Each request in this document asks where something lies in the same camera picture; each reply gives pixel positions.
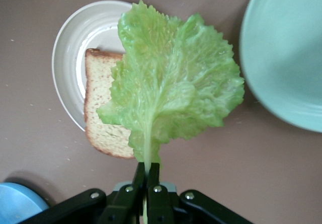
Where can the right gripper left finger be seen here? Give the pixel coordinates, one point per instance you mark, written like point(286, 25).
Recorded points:
point(123, 206)

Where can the green lettuce leaf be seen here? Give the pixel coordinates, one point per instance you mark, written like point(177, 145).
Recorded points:
point(171, 78)

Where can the beige plate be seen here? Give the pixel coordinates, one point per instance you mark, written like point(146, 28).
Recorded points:
point(73, 45)

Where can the mint green plate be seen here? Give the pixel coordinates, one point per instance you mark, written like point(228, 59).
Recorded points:
point(284, 53)

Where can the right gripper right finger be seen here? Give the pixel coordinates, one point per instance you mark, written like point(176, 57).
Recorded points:
point(161, 206)

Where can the brown bread slice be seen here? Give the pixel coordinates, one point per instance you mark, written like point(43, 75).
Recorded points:
point(99, 83)

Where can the blue plate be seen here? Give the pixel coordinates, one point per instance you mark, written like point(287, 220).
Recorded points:
point(17, 204)

